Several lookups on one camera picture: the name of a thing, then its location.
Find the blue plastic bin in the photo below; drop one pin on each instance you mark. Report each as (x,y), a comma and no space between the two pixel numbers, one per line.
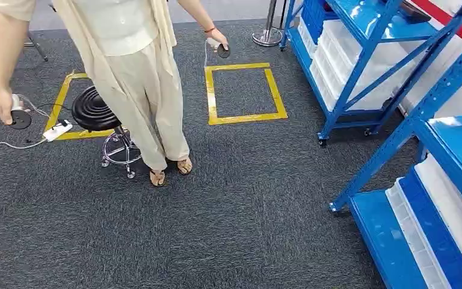
(312,16)
(434,223)

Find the blue metal shelf rack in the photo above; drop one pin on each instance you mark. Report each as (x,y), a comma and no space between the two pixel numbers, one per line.
(390,239)
(358,60)

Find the white lattice rim bin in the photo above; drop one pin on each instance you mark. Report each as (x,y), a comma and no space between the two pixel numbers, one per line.
(414,239)

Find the red barrier belt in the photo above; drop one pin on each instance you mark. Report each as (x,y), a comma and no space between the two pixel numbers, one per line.
(450,20)

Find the small white plastic bin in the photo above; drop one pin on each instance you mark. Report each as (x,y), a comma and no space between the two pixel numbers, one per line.
(306,40)

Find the person's right hand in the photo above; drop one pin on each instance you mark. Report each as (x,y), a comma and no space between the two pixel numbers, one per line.
(3,104)

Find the white handheld controller black disc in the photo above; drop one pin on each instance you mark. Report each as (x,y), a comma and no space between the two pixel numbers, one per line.
(224,52)
(20,119)

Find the person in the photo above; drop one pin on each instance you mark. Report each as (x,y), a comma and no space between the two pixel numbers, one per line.
(135,79)

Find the white power strip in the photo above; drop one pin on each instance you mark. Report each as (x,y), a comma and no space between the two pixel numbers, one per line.
(57,131)

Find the person's left hand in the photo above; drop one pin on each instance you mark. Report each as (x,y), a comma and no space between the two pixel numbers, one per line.
(218,36)

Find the chrome barrier post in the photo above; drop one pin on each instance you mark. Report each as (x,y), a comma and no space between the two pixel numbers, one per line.
(269,36)

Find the black round stool chrome base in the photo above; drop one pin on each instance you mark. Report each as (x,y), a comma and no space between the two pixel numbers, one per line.
(93,109)

